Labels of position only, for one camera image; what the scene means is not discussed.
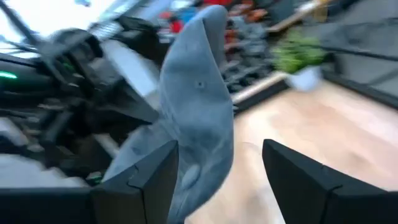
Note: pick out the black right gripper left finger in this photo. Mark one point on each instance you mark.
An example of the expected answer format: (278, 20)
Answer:
(149, 186)

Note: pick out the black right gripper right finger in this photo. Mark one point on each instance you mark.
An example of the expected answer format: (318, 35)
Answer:
(295, 180)

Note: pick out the light blue-grey baseball cap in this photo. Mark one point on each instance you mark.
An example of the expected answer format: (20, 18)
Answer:
(196, 109)

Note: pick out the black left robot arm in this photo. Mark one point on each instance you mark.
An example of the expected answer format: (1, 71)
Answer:
(25, 109)

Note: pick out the green plant in white pot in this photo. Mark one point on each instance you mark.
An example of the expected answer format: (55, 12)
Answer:
(295, 53)

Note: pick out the black aluminium table frame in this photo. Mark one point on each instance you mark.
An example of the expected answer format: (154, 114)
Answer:
(367, 90)

